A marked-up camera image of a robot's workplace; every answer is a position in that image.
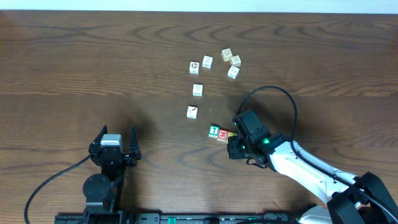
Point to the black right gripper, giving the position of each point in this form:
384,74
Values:
234,152

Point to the red side wooden block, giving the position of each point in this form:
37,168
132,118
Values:
235,61

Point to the yellow side wooden block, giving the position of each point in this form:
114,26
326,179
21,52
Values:
226,54

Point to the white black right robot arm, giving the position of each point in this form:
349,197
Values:
349,198

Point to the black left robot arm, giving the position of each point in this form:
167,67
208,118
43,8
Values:
103,190

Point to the ball A wooden block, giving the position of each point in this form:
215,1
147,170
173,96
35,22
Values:
194,67

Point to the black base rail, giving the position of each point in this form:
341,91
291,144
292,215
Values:
155,218

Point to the umbrella wooden block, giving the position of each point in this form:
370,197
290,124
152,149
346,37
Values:
207,61

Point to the green 7 wooden block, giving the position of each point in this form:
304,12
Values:
213,131

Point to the W wooden block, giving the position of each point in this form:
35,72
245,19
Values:
197,90

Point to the red M wooden block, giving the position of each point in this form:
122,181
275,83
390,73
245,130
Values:
222,135

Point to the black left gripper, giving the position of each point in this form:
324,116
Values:
115,156

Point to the hammer wooden block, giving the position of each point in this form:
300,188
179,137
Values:
192,112

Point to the yellow top wooden block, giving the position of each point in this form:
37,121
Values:
230,134

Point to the green N wooden block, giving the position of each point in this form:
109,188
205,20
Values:
233,72

